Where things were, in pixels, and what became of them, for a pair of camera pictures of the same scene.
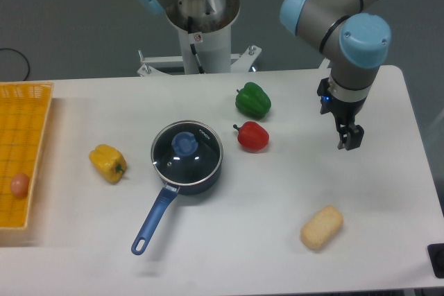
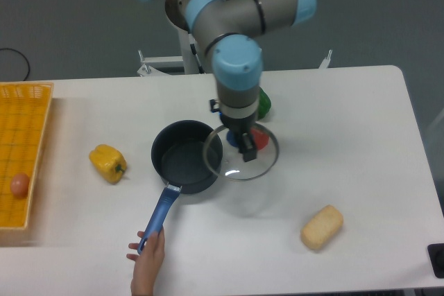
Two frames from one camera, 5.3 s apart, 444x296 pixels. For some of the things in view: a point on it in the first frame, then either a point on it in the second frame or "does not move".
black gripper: x=345 y=113 → x=245 y=143
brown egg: x=19 y=184 does not move
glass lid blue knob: x=186 y=152 → x=227 y=161
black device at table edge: x=436 y=251 does not move
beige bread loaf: x=322 y=228 does not move
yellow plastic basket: x=23 y=110 does not move
